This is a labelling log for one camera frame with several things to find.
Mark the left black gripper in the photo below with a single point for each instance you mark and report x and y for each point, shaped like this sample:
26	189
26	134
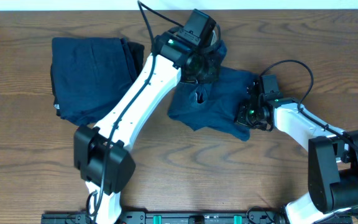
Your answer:
214	73

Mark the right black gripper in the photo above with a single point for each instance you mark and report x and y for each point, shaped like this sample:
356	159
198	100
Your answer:
240	117

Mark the dark blue shorts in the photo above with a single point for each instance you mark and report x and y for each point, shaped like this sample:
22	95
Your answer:
213	105
90	76

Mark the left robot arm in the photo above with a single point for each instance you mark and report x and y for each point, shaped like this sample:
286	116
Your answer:
102	154

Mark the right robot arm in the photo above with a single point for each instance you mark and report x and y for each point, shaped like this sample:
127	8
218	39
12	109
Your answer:
332	195

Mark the folded dark blue shorts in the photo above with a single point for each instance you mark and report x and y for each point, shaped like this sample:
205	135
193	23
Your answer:
90	76

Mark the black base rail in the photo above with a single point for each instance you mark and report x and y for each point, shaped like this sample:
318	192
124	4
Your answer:
257	217

